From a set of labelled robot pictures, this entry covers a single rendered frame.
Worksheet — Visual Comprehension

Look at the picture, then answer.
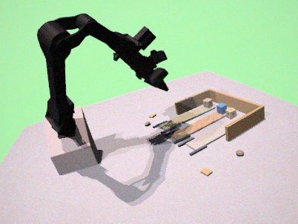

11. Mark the tan flat square tile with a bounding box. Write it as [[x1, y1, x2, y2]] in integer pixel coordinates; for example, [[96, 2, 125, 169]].
[[200, 167, 213, 176]]

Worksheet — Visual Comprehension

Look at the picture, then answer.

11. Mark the orange strip with purple zigzag pattern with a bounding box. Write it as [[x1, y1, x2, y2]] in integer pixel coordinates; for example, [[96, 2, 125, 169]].
[[170, 117, 215, 140]]

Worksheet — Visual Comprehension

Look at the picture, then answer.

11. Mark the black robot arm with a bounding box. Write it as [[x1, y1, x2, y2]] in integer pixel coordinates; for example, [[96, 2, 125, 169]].
[[37, 13, 156, 139]]

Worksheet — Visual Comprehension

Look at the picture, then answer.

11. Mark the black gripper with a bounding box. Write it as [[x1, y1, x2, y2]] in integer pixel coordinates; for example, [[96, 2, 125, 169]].
[[130, 54, 169, 91]]

